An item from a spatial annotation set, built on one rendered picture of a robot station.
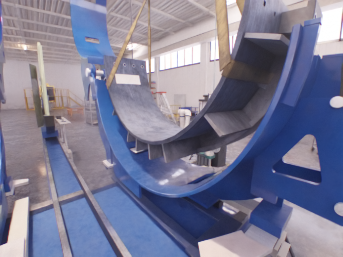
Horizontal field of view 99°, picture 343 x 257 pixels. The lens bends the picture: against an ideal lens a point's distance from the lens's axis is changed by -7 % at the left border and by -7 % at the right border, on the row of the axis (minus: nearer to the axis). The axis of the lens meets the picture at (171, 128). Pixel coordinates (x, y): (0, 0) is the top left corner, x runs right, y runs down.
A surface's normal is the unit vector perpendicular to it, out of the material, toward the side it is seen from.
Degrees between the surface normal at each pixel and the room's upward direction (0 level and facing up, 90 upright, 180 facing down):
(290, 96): 90
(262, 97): 90
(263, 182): 90
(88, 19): 83
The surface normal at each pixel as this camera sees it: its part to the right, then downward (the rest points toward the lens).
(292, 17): -0.77, 0.13
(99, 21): 0.65, 0.06
